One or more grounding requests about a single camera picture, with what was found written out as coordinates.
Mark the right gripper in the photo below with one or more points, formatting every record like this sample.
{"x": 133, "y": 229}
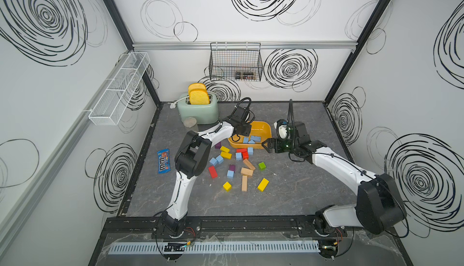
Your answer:
{"x": 277, "y": 149}

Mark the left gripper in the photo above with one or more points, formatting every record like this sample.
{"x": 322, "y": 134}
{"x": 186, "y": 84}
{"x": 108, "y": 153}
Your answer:
{"x": 248, "y": 126}

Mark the blue long block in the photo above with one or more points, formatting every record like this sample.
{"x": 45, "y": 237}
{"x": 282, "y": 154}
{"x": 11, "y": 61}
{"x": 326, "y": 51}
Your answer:
{"x": 256, "y": 138}

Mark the yellow plastic tub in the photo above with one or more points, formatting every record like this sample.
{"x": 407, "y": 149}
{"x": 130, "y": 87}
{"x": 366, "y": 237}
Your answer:
{"x": 258, "y": 128}

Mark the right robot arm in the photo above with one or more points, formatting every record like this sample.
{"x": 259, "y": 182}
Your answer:
{"x": 378, "y": 204}

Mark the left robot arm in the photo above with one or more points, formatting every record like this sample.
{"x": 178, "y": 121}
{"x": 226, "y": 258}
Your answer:
{"x": 193, "y": 157}

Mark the green cube block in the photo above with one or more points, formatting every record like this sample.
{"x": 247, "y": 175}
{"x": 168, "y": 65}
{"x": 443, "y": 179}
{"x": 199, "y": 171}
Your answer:
{"x": 262, "y": 166}

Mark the red block by tub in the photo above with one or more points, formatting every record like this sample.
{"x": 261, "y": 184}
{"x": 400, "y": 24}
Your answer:
{"x": 244, "y": 152}

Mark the wooden block slanted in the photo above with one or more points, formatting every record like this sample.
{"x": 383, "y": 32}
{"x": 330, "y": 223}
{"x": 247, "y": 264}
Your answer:
{"x": 249, "y": 165}

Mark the mint green toaster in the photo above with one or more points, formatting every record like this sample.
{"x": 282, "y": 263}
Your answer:
{"x": 205, "y": 114}

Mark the wooden block middle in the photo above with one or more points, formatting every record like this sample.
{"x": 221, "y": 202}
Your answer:
{"x": 246, "y": 172}

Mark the yellow long block front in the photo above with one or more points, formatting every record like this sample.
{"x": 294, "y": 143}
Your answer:
{"x": 263, "y": 185}

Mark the long wooden block upright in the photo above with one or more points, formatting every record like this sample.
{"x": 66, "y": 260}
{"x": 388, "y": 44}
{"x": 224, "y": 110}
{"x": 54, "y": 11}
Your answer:
{"x": 244, "y": 186}

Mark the items in black basket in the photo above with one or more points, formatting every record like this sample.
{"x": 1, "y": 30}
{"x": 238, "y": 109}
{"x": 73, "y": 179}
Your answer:
{"x": 245, "y": 76}

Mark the blue block pair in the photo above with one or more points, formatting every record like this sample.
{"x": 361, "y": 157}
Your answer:
{"x": 219, "y": 159}
{"x": 213, "y": 161}

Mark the front yellow bread slice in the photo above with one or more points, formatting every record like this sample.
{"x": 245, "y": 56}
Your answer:
{"x": 199, "y": 97}

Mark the yellow bread slice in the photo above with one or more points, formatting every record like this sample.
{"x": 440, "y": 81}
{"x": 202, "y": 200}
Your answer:
{"x": 199, "y": 97}
{"x": 195, "y": 86}

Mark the glass jar with rice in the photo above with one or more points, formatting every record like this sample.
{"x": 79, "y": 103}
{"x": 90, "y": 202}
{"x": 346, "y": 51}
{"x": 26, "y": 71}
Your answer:
{"x": 191, "y": 124}

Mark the rear yellow bread slice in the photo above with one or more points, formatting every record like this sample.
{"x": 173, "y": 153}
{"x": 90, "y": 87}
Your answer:
{"x": 195, "y": 86}

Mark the yellow cube block front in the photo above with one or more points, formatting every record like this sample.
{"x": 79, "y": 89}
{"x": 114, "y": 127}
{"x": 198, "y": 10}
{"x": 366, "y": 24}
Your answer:
{"x": 227, "y": 187}

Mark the blue candy packet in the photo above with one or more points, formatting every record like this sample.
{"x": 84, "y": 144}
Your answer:
{"x": 163, "y": 161}

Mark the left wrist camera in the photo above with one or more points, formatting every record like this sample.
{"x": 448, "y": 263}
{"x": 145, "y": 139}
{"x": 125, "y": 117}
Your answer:
{"x": 242, "y": 111}

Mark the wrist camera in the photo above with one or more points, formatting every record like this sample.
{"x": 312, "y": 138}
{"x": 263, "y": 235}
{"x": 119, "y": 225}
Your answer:
{"x": 282, "y": 129}
{"x": 242, "y": 111}

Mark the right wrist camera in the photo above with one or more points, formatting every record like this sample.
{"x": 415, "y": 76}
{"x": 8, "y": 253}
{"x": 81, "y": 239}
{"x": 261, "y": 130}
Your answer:
{"x": 282, "y": 129}

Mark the black wire wall basket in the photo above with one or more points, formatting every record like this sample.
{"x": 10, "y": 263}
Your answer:
{"x": 226, "y": 58}

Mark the white slotted cable duct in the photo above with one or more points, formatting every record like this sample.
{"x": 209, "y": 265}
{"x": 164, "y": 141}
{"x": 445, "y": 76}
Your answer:
{"x": 214, "y": 247}

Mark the white wire wall shelf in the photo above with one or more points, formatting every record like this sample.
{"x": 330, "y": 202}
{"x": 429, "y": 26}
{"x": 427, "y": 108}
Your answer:
{"x": 125, "y": 90}

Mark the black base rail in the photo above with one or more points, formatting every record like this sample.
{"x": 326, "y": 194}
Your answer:
{"x": 304, "y": 226}

